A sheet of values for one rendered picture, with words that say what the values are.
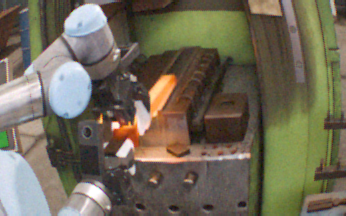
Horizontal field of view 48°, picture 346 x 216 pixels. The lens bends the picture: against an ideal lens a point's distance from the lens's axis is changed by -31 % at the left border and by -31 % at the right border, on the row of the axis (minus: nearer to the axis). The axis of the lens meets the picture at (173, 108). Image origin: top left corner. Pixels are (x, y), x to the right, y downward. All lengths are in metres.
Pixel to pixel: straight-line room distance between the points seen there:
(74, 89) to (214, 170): 0.52
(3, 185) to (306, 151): 1.04
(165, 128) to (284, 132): 0.32
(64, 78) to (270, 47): 0.65
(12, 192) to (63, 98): 0.30
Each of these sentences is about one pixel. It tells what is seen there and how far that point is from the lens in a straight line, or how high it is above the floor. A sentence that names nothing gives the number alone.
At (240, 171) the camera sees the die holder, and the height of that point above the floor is 0.87.
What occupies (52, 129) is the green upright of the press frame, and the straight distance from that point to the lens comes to 1.48.
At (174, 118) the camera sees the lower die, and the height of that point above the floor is 0.98.
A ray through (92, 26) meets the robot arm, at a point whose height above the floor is 1.28.
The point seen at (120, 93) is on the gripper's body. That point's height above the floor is 1.11.
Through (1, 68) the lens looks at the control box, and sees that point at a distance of 1.28.
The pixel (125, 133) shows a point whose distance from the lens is 1.00.
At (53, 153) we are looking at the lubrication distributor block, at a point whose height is 0.81.
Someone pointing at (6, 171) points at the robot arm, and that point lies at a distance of 0.43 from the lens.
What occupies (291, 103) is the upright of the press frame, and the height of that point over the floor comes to 0.94.
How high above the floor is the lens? 1.45
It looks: 23 degrees down
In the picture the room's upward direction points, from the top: 10 degrees counter-clockwise
